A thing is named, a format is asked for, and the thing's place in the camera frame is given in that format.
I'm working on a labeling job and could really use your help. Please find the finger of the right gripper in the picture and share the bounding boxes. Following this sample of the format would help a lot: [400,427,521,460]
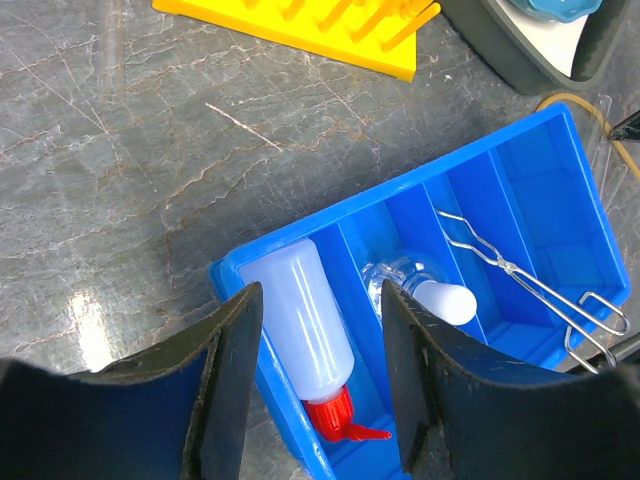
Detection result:
[609,111,640,141]

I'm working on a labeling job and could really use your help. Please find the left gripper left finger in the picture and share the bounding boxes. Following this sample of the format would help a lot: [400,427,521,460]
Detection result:
[1,284,263,479]

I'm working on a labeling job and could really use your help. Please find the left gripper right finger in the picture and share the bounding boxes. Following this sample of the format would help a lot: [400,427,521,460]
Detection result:
[381,282,639,479]

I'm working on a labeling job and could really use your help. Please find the yellow rubber tube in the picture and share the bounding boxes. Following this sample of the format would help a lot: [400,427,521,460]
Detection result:
[535,92,640,180]

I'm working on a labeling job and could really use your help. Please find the glass flask white stopper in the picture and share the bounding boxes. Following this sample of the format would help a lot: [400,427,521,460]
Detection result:
[361,250,478,326]

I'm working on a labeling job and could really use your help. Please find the dark green tray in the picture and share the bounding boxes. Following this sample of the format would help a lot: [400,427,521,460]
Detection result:
[441,1,632,95]

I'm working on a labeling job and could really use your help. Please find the wash bottle red cap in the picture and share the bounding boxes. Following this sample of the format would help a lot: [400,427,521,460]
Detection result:
[240,238,392,443]

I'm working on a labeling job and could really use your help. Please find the metal crucible tongs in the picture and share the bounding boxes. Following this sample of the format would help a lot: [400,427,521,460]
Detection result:
[434,208,631,374]

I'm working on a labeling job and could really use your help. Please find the clear glass tube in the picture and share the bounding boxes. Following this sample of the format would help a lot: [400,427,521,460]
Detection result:
[586,120,628,212]

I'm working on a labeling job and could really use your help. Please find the clear test tube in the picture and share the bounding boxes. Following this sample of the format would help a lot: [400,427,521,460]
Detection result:
[99,0,125,103]

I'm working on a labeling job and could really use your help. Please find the white square plate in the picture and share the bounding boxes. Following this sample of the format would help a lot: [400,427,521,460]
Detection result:
[498,1,591,77]

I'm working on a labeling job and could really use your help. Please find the blue dotted plate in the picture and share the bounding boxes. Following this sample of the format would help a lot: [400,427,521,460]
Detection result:
[510,0,602,23]

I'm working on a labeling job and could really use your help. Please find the blue plastic organizer tray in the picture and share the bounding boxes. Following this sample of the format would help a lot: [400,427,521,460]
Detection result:
[210,104,631,479]

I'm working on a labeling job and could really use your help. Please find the yellow test tube rack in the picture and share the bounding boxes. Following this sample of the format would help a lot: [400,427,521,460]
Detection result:
[152,0,441,82]

